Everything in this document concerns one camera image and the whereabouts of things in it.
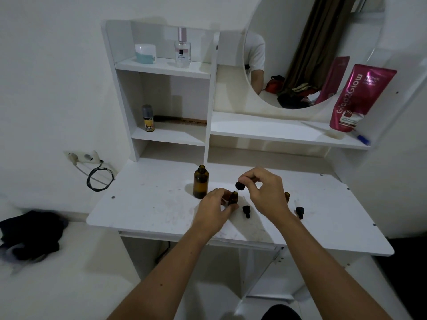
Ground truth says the person's left hand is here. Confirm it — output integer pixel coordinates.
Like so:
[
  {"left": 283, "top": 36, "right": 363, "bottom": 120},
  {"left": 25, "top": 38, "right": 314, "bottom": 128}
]
[{"left": 192, "top": 188, "right": 240, "bottom": 240}]

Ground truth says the clear perfume bottle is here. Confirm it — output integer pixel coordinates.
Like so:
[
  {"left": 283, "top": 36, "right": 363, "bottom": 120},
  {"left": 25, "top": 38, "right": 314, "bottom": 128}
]
[{"left": 174, "top": 27, "right": 191, "bottom": 68}]

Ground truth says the white wall socket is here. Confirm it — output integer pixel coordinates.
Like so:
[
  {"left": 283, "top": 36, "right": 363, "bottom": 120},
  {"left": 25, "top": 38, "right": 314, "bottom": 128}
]
[{"left": 65, "top": 150, "right": 101, "bottom": 165}]

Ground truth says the small yellow-label spray can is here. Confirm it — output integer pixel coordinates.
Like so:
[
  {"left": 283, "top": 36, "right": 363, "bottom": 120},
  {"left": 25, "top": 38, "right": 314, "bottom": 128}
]
[{"left": 142, "top": 104, "right": 155, "bottom": 132}]

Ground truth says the brown comb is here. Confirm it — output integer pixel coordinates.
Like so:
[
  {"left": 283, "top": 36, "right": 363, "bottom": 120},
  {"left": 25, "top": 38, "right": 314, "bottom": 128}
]
[{"left": 154, "top": 115, "right": 207, "bottom": 127}]

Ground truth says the person's left forearm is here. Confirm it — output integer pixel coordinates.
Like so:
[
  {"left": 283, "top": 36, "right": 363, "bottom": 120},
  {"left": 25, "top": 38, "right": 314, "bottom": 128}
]
[{"left": 106, "top": 226, "right": 219, "bottom": 320}]

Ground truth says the person's right forearm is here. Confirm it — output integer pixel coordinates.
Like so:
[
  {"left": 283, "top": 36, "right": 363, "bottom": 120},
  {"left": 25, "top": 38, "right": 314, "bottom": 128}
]
[{"left": 272, "top": 209, "right": 394, "bottom": 320}]

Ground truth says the black cloth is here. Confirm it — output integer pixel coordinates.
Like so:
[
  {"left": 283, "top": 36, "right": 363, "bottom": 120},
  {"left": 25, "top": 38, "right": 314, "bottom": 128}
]
[{"left": 0, "top": 210, "right": 69, "bottom": 264}]

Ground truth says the white teal cream jar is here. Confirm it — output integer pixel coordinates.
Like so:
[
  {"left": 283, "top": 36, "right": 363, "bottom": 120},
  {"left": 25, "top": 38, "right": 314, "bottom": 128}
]
[{"left": 134, "top": 44, "right": 157, "bottom": 65}]

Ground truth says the round wall mirror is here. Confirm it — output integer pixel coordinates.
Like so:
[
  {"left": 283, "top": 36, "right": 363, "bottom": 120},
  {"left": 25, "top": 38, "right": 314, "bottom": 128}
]
[{"left": 242, "top": 0, "right": 386, "bottom": 110}]

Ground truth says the large amber glass bottle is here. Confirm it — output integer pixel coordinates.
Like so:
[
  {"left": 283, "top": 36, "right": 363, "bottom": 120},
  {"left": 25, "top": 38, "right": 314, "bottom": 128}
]
[{"left": 193, "top": 165, "right": 210, "bottom": 200}]

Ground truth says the white mattress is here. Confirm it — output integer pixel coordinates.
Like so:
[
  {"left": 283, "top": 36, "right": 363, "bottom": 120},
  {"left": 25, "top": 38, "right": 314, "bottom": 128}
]
[{"left": 0, "top": 196, "right": 141, "bottom": 320}]

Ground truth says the coiled black cable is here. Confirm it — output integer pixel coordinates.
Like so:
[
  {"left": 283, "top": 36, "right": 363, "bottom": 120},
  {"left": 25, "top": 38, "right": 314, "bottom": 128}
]
[{"left": 86, "top": 160, "right": 115, "bottom": 192}]

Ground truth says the white vanity desk with shelves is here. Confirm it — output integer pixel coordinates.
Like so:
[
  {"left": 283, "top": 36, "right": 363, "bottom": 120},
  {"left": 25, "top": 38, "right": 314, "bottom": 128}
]
[{"left": 86, "top": 19, "right": 427, "bottom": 320}]

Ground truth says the pink cosmetic tube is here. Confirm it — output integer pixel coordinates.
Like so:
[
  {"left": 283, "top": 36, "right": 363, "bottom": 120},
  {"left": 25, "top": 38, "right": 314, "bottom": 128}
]
[{"left": 329, "top": 64, "right": 398, "bottom": 133}]

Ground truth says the person's right hand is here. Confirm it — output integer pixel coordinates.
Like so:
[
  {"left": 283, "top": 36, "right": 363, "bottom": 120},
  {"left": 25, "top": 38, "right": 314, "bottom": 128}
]
[{"left": 237, "top": 167, "right": 290, "bottom": 227}]

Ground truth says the grey plug with cable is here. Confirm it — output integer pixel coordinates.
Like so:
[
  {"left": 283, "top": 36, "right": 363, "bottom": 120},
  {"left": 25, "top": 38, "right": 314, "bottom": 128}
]
[{"left": 68, "top": 152, "right": 116, "bottom": 187}]

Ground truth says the thin black cable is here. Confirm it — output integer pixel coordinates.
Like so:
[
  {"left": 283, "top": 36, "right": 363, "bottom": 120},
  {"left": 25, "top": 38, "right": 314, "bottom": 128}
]
[{"left": 155, "top": 241, "right": 171, "bottom": 265}]

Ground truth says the blue pen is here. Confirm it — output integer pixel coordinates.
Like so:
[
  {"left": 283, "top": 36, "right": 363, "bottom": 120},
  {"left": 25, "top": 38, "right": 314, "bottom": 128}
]
[{"left": 350, "top": 129, "right": 371, "bottom": 146}]

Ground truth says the person's right leg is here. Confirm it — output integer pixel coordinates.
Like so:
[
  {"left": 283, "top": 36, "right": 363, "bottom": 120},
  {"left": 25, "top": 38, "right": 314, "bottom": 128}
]
[{"left": 261, "top": 304, "right": 302, "bottom": 320}]

